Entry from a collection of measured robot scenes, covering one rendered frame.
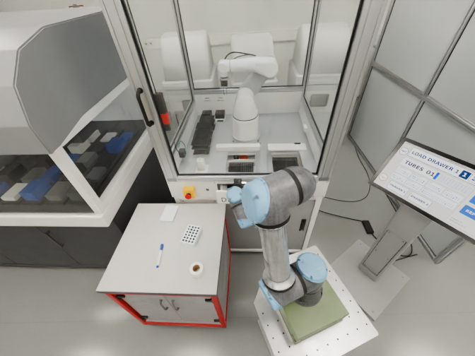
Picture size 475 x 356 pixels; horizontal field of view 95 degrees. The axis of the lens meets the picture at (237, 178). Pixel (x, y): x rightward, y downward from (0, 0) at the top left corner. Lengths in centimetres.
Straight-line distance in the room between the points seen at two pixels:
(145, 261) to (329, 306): 94
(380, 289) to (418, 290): 31
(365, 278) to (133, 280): 173
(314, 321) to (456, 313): 154
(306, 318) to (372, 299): 114
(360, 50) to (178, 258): 130
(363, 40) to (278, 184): 70
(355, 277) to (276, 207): 166
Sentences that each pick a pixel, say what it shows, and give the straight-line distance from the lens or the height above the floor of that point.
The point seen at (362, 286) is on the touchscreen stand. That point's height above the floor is 4.
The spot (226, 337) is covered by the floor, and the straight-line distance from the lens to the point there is 195.
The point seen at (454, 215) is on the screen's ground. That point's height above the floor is 102.
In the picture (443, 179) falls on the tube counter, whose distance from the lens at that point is 148.
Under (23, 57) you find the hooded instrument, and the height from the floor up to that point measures 171.
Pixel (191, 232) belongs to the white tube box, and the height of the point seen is 80.
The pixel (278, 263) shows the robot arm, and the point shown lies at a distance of 77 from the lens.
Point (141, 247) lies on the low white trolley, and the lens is 146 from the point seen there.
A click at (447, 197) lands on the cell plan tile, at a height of 106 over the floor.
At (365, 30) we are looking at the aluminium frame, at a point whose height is 172.
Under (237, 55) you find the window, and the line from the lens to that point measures 104.
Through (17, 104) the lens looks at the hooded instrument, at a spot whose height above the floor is 158.
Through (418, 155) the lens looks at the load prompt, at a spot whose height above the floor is 116.
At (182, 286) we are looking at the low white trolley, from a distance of 127.
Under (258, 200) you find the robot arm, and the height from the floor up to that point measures 147.
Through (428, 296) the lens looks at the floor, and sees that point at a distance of 243.
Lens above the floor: 190
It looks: 43 degrees down
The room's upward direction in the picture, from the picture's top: 4 degrees counter-clockwise
